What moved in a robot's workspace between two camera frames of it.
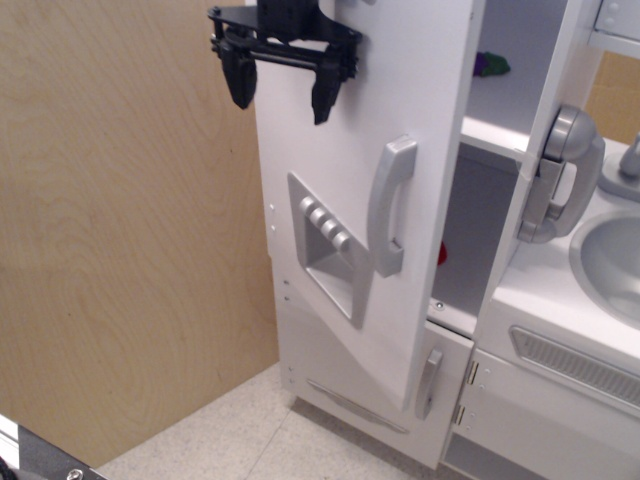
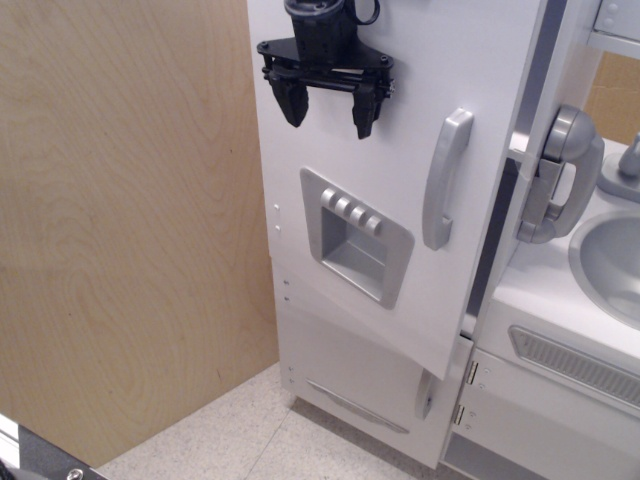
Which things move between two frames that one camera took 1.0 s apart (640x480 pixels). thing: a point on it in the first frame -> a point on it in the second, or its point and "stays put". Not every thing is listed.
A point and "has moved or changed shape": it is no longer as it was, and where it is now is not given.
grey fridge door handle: [396, 162] -> [455, 134]
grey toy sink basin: [605, 260] stays put
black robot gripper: [288, 30] -> [324, 50]
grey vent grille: [593, 372] stays put
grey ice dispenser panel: [330, 250] -> [354, 242]
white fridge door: [360, 205] has moved or changed shape
